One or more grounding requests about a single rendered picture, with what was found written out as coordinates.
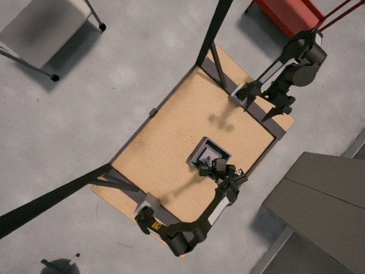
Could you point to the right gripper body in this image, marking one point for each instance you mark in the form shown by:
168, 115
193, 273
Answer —
203, 171

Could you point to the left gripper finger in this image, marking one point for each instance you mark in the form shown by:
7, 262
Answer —
273, 112
249, 101

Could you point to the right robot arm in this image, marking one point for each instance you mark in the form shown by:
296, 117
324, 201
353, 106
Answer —
225, 195

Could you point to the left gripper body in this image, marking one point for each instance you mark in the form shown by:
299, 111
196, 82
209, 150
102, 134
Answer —
254, 91

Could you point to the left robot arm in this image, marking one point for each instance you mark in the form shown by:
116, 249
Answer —
305, 48

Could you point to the white square plate with round hole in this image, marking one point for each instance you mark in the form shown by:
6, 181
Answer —
207, 153

